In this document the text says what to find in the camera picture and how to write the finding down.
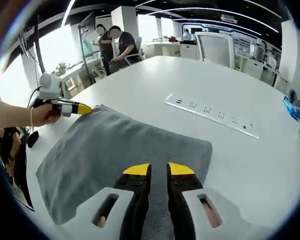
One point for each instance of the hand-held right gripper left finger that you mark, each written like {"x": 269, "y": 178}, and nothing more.
{"x": 137, "y": 200}

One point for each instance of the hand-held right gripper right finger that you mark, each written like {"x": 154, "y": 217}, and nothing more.
{"x": 180, "y": 200}

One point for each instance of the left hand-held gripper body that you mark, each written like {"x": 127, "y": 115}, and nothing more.
{"x": 50, "y": 86}

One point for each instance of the grey towel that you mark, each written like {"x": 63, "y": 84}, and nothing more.
{"x": 110, "y": 150}

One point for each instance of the person's left hand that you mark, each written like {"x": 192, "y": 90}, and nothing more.
{"x": 43, "y": 115}

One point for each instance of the person's right hand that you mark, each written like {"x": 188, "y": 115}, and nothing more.
{"x": 101, "y": 222}

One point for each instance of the small green plant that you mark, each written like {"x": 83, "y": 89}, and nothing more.
{"x": 62, "y": 68}

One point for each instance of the small black object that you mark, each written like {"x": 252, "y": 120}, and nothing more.
{"x": 33, "y": 140}

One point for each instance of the white swivel chair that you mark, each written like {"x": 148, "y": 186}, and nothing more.
{"x": 138, "y": 53}

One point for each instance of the white table socket panel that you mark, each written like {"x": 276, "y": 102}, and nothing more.
{"x": 210, "y": 116}

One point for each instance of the white office desk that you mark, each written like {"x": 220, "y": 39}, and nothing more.
{"x": 165, "y": 50}

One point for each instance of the blue tissue pack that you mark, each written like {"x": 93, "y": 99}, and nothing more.
{"x": 291, "y": 110}

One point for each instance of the white mesh office chair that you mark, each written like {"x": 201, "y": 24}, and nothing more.
{"x": 215, "y": 48}

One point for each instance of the dark grey object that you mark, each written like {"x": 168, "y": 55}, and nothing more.
{"x": 298, "y": 102}

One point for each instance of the ceiling air conditioner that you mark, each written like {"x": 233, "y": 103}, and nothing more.
{"x": 228, "y": 19}

